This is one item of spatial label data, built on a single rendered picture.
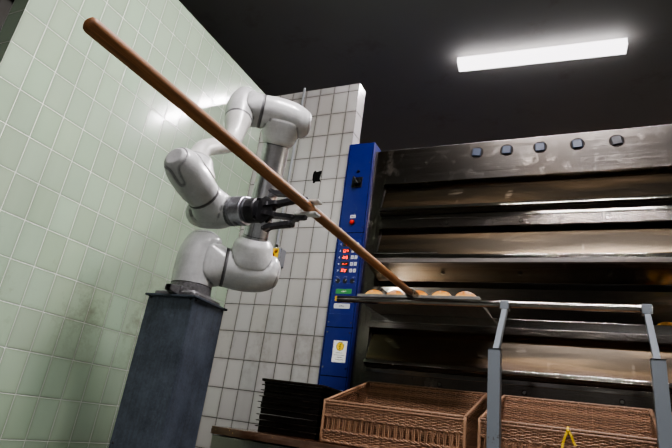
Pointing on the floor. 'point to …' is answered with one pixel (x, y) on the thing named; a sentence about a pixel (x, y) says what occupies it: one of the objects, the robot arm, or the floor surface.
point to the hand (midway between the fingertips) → (308, 208)
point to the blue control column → (362, 154)
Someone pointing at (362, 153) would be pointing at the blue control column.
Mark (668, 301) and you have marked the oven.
